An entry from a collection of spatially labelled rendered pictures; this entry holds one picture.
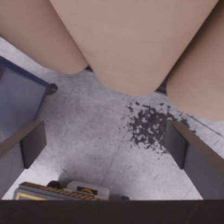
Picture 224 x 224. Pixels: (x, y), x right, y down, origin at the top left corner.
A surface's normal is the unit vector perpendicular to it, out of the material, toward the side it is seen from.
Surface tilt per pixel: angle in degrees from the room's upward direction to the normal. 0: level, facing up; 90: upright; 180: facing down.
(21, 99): 0
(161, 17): 90
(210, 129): 0
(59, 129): 0
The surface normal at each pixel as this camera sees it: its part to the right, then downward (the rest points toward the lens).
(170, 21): 0.10, 0.99
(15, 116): -0.11, -0.11
